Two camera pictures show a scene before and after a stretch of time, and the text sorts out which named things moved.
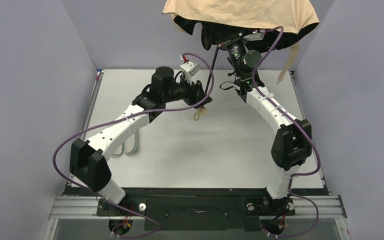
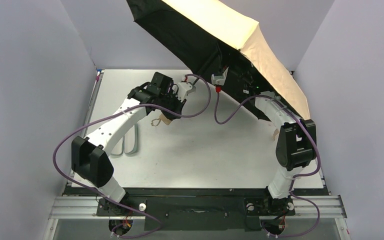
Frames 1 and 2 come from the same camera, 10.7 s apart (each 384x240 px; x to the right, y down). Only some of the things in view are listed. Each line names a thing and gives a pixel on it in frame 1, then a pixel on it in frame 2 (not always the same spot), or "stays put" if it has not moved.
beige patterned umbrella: x=273 y=22 -> x=209 y=42
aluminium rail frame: x=330 y=207 stays put
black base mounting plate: x=197 y=215 stays put
